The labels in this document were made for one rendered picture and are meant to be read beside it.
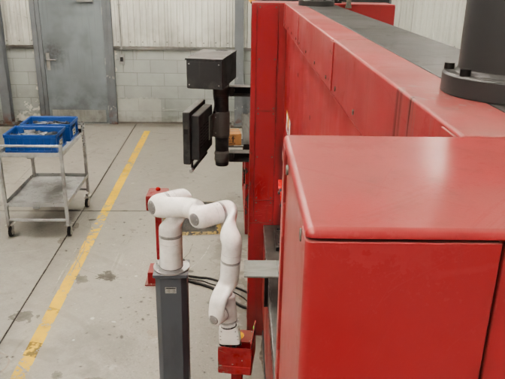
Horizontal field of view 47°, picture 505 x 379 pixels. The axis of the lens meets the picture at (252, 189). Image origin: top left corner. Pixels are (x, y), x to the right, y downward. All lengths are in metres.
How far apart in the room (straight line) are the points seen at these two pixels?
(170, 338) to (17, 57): 7.91
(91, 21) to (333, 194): 9.75
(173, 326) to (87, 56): 7.49
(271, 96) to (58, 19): 6.96
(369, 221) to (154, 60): 9.72
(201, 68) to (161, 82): 6.32
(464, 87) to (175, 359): 2.70
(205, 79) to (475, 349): 3.46
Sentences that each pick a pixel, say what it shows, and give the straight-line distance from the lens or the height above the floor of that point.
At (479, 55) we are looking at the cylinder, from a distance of 0.89.
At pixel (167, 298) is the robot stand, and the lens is 3.14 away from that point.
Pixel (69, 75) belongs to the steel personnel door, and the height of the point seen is 0.81.
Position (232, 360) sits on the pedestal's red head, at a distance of 2.89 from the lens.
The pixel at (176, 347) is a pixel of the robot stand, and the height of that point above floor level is 0.56.
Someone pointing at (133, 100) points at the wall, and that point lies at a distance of 10.26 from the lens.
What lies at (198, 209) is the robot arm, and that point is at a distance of 2.60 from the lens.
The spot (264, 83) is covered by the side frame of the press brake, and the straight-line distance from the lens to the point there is 3.67.
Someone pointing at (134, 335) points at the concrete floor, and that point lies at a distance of 4.42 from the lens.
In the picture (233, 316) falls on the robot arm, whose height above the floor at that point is 0.96.
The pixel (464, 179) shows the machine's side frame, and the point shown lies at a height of 2.30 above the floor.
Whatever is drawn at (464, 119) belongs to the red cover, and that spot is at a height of 2.30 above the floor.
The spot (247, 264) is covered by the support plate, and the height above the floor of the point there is 1.00.
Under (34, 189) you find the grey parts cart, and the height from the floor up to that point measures 0.33.
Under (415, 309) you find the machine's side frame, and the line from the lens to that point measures 0.44.
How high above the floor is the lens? 2.46
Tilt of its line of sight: 20 degrees down
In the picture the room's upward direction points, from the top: 1 degrees clockwise
